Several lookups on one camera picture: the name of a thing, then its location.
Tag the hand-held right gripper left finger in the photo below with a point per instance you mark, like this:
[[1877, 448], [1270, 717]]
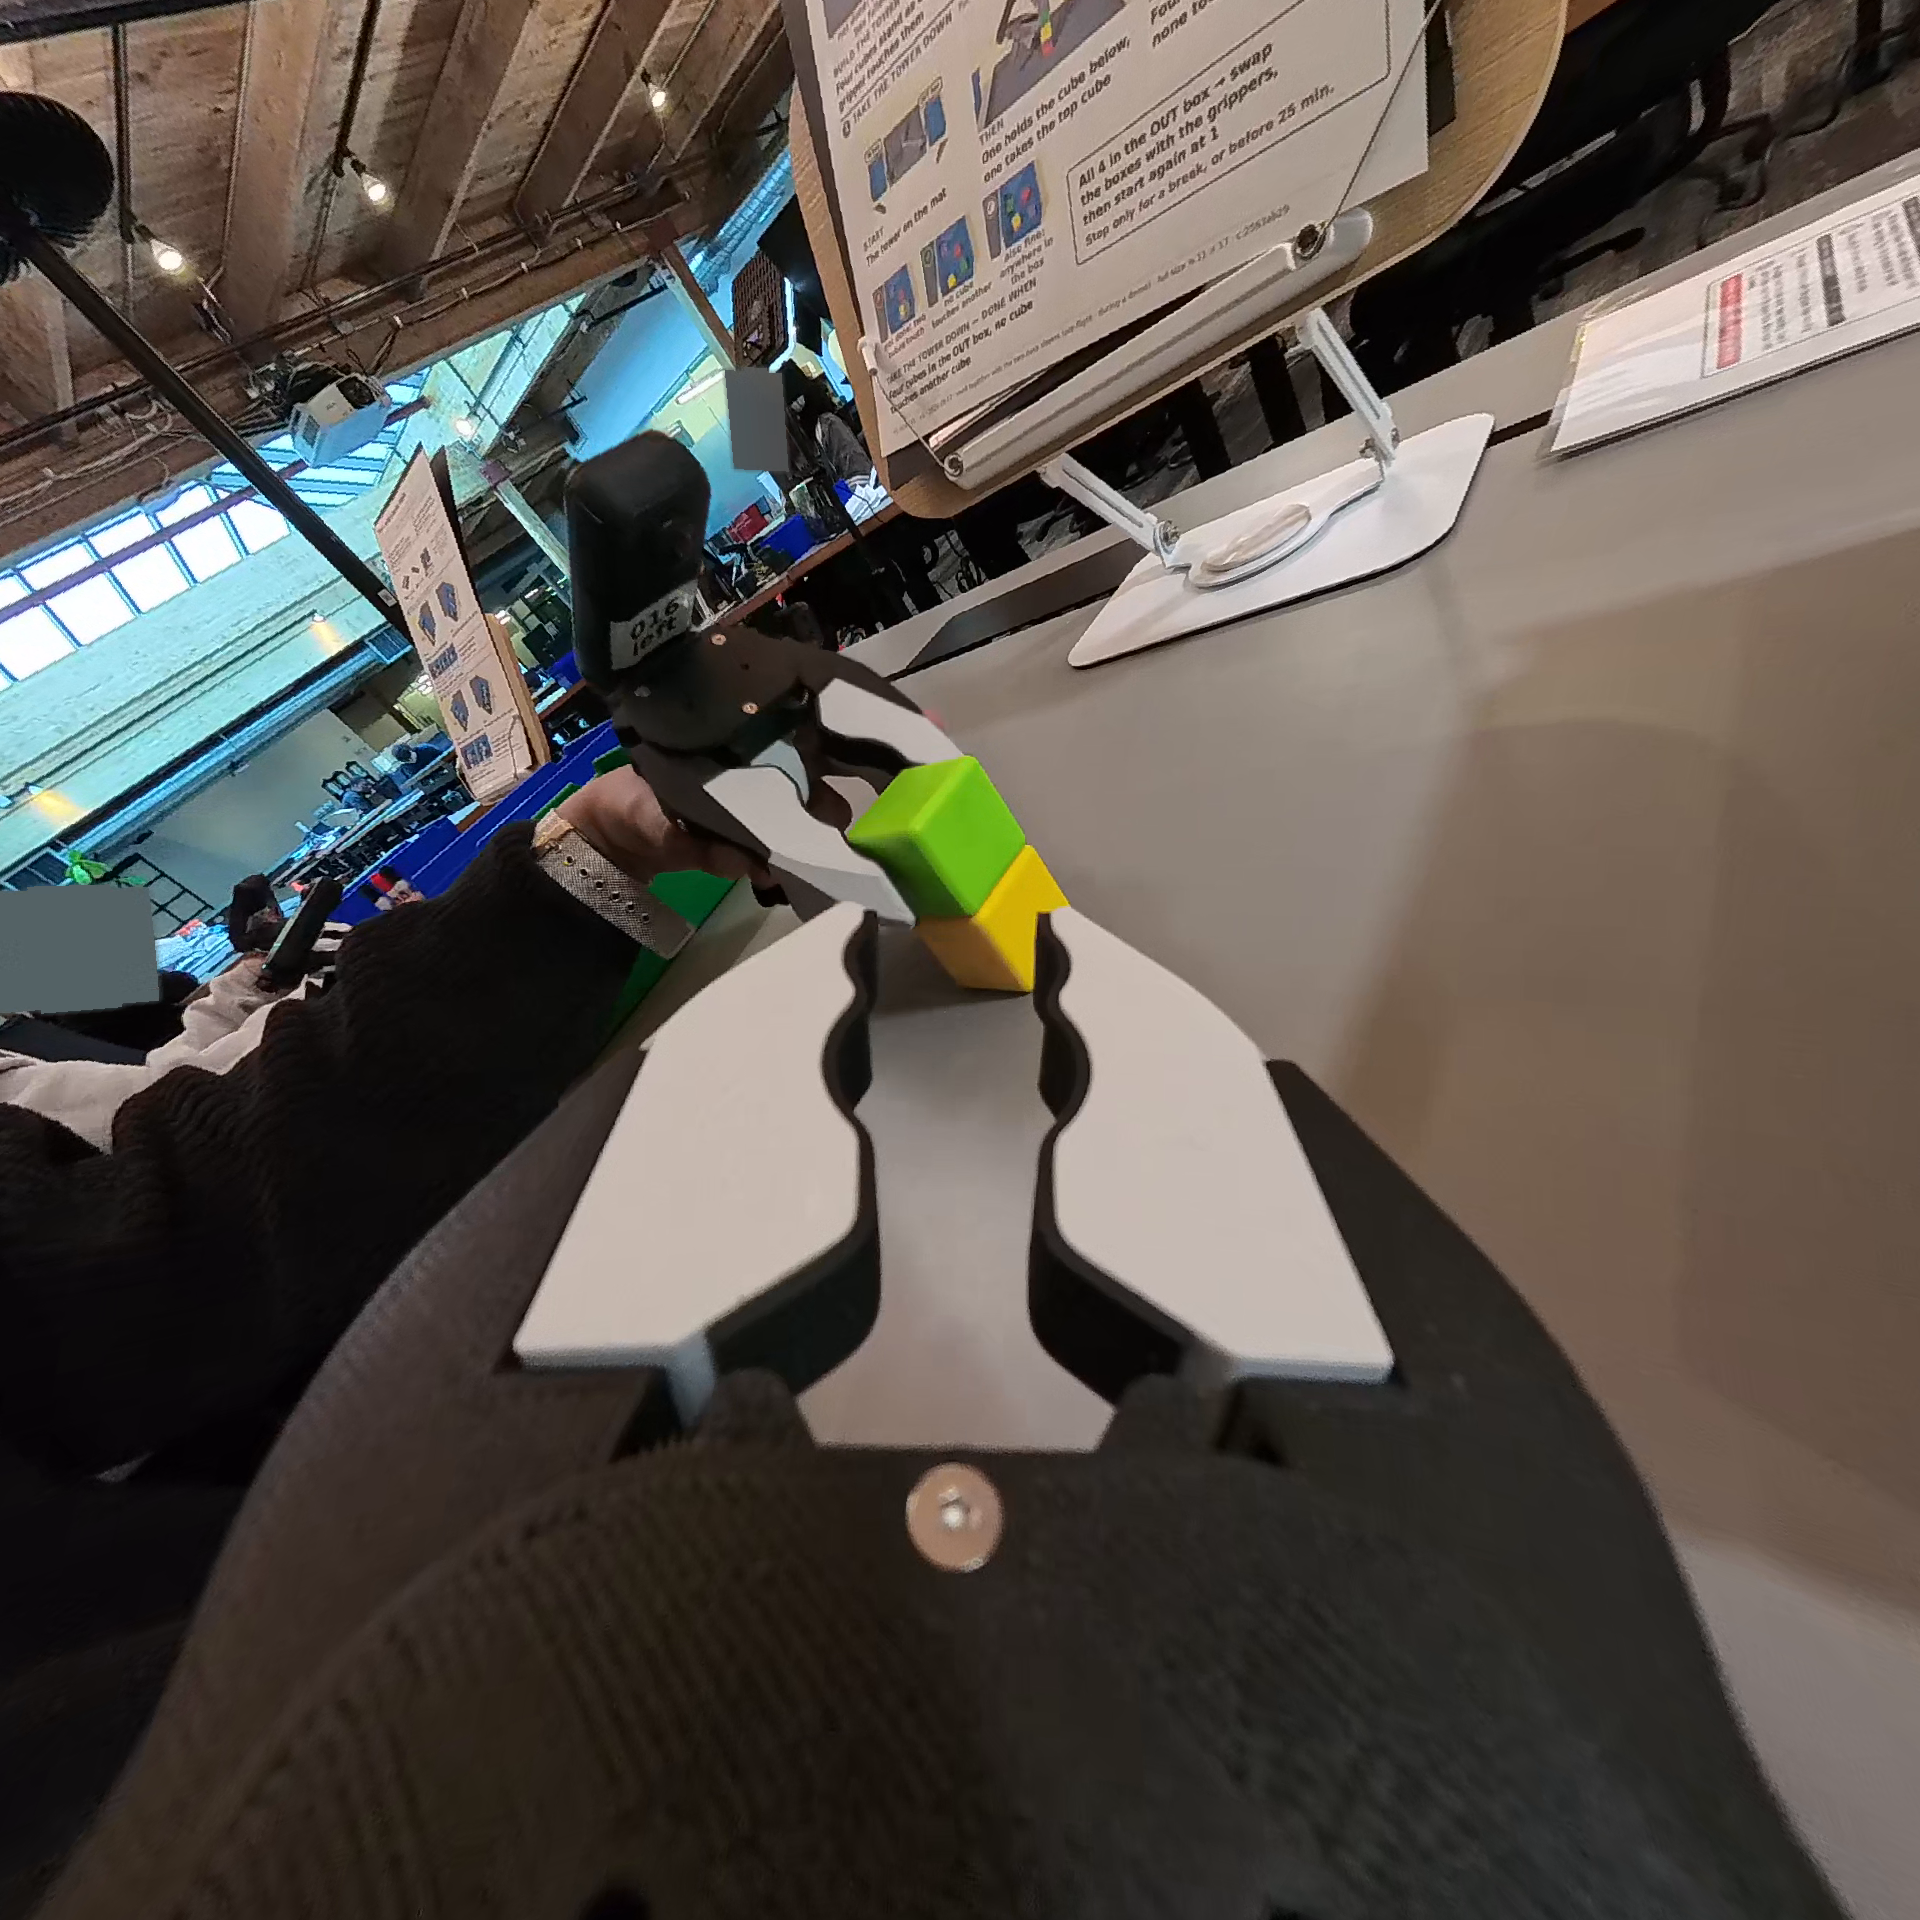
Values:
[[708, 1187]]

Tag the white ceiling projector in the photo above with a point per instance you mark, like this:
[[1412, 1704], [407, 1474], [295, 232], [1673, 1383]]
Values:
[[334, 412]]

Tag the laminated paper sheet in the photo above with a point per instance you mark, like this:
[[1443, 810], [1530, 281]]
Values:
[[1754, 314]]

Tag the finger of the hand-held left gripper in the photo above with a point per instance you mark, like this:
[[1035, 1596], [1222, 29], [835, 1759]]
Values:
[[886, 730], [811, 842]]

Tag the black pillar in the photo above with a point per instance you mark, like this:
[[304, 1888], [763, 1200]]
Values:
[[225, 453]]

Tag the person's black clothing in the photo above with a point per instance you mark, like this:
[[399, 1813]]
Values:
[[88, 1651]]

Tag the green plastic bin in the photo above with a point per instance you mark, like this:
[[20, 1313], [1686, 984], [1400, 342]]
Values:
[[696, 895]]

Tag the blue plastic bin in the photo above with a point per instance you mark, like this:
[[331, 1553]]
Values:
[[453, 842]]

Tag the black round ceiling fixture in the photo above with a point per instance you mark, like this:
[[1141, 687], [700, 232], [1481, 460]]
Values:
[[44, 166]]

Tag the person's left forearm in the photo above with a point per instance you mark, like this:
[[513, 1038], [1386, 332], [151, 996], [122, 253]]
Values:
[[303, 1140]]

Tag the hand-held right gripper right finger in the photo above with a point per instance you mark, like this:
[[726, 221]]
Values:
[[1217, 1200]]

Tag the person's left hand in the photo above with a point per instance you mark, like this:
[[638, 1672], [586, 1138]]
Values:
[[630, 835]]

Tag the lime green cube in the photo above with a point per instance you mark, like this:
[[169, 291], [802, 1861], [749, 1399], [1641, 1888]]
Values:
[[946, 835]]

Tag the yellow cube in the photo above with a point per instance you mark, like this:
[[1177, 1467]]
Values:
[[989, 940]]

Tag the silver wristwatch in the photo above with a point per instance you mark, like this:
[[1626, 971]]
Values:
[[610, 888]]

